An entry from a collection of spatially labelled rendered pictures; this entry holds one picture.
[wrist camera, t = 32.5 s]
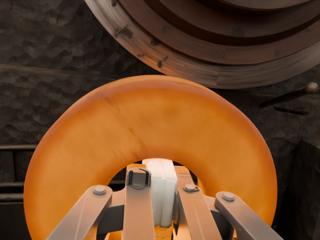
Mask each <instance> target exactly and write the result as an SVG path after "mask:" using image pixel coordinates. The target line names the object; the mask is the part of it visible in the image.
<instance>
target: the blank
mask: <svg viewBox="0 0 320 240"><path fill-rule="evenodd" d="M145 159H167V160H172V161H175V162H177V163H180V164H182V165H184V166H185V167H187V168H188V169H189V170H191V171H192V172H193V173H194V174H195V175H196V176H197V179H198V187H200V189H201V190H202V193H203V195H205V196H209V197H213V198H216V194H217V193H218V192H221V191H228V192H231V193H233V194H235V195H237V196H238V197H239V198H240V199H242V200H243V201H244V202H245V203H246V204H247V205H248V206H249V207H250V208H251V209H252V210H253V211H254V212H255V213H256V214H257V215H258V216H260V217H261V218H262V219H263V220H264V221H265V222H266V223H267V224H268V225H269V226H270V227H271V225H272V222H273V219H274V215H275V210H276V205H277V177H276V171H275V166H274V162H273V159H272V156H271V153H270V150H269V148H268V146H267V144H266V142H265V140H264V138H263V137H262V135H261V133H260V132H259V131H258V129H257V128H256V127H255V125H254V124H253V123H252V122H251V121H250V119H249V118H248V117H247V116H246V115H245V114H244V113H242V112H241V111H240V110H239V109H238V108H236V107H235V106H234V105H232V104H231V103H230V102H228V101H227V100H225V99H224V98H223V97H221V96H220V95H218V94H217V93H215V92H213V91H212V90H210V89H208V88H206V87H204V86H202V85H200V84H197V83H195V82H193V81H190V80H186V79H182V78H177V77H172V76H165V75H140V76H133V77H128V78H123V79H120V80H116V81H113V82H110V83H107V84H105V85H103V86H100V87H98V88H96V89H94V90H93V91H91V92H89V93H88V94H86V95H84V96H83V97H82V98H80V99H79V100H78V101H76V102H75V103H74V104H73V105H72V106H70V107H69V108H68V109H67V110H66V111H65V112H64V113H63V114H62V115H61V117H60V118H59V119H58V120H57V121H56V122H55V123H54V124H53V125H52V126H51V127H50V129H49V130H48V131H47V132H46V134H45V135H44V136H43V138H42V139H41V141H40V142H39V144H38V146H37V148H36V149H35V151H34V153H33V156H32V158H31V160H30V163H29V166H28V170H27V174H26V178H25V184H24V194H23V201H24V212H25V218H26V223H27V227H28V230H29V233H30V236H31V239H32V240H46V239H47V237H48V236H49V235H50V234H51V233H52V232H53V231H54V229H55V228H56V227H57V226H58V224H59V223H60V222H61V221H62V219H63V218H64V217H65V216H66V215H67V213H68V212H69V211H70V210H71V208H72V207H73V206H74V205H75V204H76V202H77V201H78V200H79V199H80V198H81V196H82V195H83V194H84V193H85V191H86V190H87V189H88V188H89V187H92V186H95V185H104V186H107V185H108V184H109V182H110V181H111V179H112V178H113V177H114V176H115V175H116V174H117V173H118V172H119V171H120V170H122V169H123V168H125V167H126V166H128V165H130V164H132V163H135V162H137V161H140V160H145Z"/></svg>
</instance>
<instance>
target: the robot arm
mask: <svg viewBox="0 0 320 240"><path fill-rule="evenodd" d="M172 219H173V227H172V234H171V240H173V239H174V240H284V239H283V238H282V237H281V236H280V235H279V234H278V233H276V232H275V231H274V230H273V229H272V228H271V227H270V226H269V225H268V224H267V223H266V222H265V221H264V220H263V219H262V218H261V217H260V216H258V215H257V214H256V213H255V212H254V211H253V210H252V209H251V208H250V207H249V206H248V205H247V204H246V203H245V202H244V201H243V200H242V199H240V198H239V197H238V196H237V195H235V194H233V193H231V192H228V191H221V192H218V193H217V194H216V198H213V197H209V196H205V195H203V193H202V190H201V189H200V187H198V186H196V185H194V182H193V180H192V177H191V175H190V172H189V170H188V169H187V168H186V167H184V166H174V165H173V162H172V161H171V160H167V159H145V160H142V164H135V163H132V164H130V165H128V166H127V171H126V183H125V188H124V189H122V190H120V191H117V192H113V191H112V189H111V188H110V187H108V186H104V185H95V186H92V187H89V188H88V189H87V190H86V191H85V193H84V194H83V195H82V196H81V198H80V199H79V200H78V201H77V202H76V204H75V205H74V206H73V207H72V208H71V210H70V211H69V212H68V213H67V215H66V216H65V217H64V218H63V219H62V221H61V222H60V223H59V224H58V226H57V227H56V228H55V229H54V231H53V232H52V233H51V234H50V235H49V236H48V237H47V239H46V240H108V238H109V235H110V232H115V231H120V230H121V231H122V236H121V240H156V239H155V230H154V228H155V227H156V226H160V228H169V227H170V226H171V225H172ZM234 231H236V235H235V234H234Z"/></svg>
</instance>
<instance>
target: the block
mask: <svg viewBox="0 0 320 240"><path fill-rule="evenodd" d="M279 235H280V236H281V237H282V238H283V239H284V240H320V139H309V138H306V139H301V140H300V142H299V145H298V150H297V154H296V159H295V163H294V167H293V171H292V176H291V180H290V186H289V190H288V195H287V199H286V203H285V208H284V212H283V216H282V221H281V225H280V231H279Z"/></svg>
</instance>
